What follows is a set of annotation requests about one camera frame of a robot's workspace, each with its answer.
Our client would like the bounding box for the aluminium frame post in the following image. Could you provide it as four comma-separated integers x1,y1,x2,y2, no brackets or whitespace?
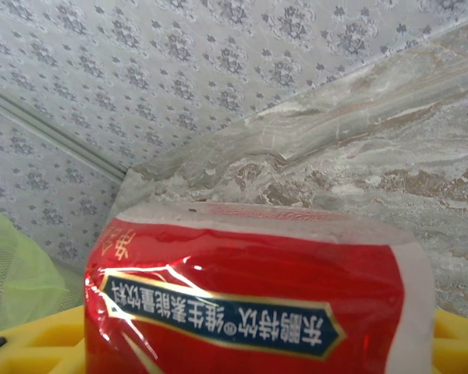
0,83,126,184

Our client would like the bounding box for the green trash bin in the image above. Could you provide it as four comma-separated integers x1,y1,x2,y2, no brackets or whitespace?
0,206,69,332

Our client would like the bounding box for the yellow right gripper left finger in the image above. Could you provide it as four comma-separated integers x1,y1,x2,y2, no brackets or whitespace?
0,304,89,374

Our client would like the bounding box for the red and gold drink bottle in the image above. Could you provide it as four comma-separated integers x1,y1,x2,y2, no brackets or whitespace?
84,202,437,374

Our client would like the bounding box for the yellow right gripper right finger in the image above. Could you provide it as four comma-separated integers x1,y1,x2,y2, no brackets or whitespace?
432,309,468,374

